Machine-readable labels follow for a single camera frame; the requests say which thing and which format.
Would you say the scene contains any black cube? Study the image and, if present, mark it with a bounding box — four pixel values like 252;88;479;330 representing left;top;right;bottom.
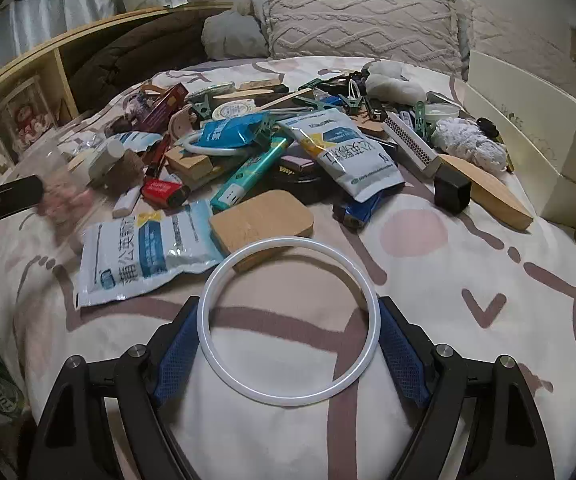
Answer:
435;162;471;217

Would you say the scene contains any grey plush toy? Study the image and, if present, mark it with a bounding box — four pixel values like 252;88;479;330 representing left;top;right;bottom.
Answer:
365;60;426;106

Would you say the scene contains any wooden block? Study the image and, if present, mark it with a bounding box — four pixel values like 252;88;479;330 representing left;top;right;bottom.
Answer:
165;147;229;191

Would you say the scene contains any red cigarette box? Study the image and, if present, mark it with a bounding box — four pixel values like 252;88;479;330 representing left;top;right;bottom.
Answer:
138;83;189;133

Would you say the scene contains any small red canister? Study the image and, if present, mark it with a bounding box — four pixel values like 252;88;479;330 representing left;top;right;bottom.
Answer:
142;178;191;208

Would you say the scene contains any white silicone ring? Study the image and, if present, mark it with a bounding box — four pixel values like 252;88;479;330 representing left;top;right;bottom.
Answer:
198;238;381;407
183;130;269;161

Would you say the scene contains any grey pillow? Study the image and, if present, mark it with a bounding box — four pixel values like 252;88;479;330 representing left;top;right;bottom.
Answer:
202;7;271;58

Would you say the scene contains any black round case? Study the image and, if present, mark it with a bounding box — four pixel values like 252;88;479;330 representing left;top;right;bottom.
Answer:
275;157;331;196

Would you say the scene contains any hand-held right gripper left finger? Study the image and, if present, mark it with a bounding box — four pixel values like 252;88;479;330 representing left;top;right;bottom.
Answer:
28;296;201;480

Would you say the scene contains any red doll display box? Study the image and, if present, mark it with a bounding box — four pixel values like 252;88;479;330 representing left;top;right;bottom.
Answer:
0;77;61;156

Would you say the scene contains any clear bag of pink items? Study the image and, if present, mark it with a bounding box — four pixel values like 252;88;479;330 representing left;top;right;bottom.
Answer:
32;147;106;256

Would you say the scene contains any textured beige pillow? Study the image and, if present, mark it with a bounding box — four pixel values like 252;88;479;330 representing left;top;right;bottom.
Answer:
260;0;464;76
460;0;576;106

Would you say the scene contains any dark red lighter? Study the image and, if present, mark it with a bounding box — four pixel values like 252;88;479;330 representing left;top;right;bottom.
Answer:
142;135;171;176

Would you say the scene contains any blue lighter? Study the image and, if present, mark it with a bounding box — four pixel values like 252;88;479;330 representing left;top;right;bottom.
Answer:
333;192;383;233

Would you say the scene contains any bright blue pouch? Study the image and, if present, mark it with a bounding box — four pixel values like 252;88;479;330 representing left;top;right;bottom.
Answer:
200;112;273;148

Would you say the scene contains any white plastic bottle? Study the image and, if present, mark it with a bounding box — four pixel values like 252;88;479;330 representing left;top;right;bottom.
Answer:
88;139;126;176

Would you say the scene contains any white storage box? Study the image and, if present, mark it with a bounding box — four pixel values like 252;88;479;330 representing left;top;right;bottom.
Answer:
460;49;576;241

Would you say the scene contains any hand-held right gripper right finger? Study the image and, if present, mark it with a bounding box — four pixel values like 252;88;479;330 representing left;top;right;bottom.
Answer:
378;296;556;480

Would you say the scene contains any brown folded duvet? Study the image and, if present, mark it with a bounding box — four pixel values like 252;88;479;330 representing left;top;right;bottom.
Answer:
60;7;233;106

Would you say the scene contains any wooden stick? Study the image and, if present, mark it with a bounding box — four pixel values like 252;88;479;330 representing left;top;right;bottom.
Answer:
255;87;313;111

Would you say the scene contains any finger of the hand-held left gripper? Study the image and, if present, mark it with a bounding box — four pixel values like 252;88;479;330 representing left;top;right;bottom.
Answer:
0;175;44;235

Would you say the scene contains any blue white medicine packet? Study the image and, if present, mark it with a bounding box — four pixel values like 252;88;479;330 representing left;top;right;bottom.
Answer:
112;130;163;153
275;108;406;203
74;200;226;311

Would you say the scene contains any white yarn bundle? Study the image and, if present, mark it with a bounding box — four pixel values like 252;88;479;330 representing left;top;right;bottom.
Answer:
430;117;511;173

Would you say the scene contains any wooden shelf unit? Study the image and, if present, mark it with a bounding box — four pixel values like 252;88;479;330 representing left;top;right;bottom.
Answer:
0;2;233;191

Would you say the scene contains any white eraser block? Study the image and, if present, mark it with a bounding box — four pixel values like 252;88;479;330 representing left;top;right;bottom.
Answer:
112;189;141;218

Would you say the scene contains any cream tape roll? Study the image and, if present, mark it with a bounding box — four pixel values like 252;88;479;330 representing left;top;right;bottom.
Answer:
213;100;257;121

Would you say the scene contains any cork coaster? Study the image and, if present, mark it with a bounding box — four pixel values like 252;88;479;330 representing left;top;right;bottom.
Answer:
209;189;315;272

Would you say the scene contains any white curtain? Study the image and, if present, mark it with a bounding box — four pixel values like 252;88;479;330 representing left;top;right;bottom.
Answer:
0;0;123;91

